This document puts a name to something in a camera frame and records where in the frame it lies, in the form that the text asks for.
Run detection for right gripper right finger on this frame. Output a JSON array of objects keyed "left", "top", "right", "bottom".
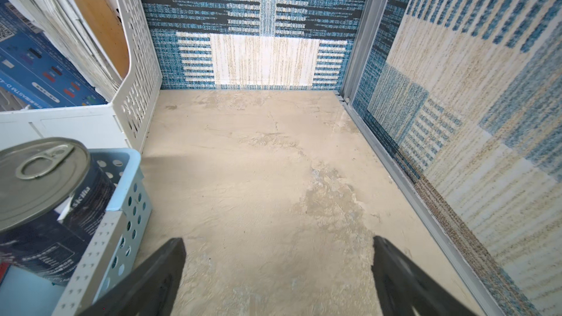
[{"left": 372, "top": 236, "right": 474, "bottom": 315}]

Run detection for light blue plastic basket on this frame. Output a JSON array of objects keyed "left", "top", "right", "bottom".
[{"left": 1, "top": 149, "right": 152, "bottom": 315}]

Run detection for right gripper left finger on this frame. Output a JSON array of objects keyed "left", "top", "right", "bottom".
[{"left": 81, "top": 238, "right": 187, "bottom": 315}]

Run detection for grey round tin can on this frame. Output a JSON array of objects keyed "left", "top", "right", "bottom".
[{"left": 1, "top": 138, "right": 116, "bottom": 286}]

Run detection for white file organizer box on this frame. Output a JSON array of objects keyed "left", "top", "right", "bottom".
[{"left": 1, "top": 0, "right": 162, "bottom": 151}]

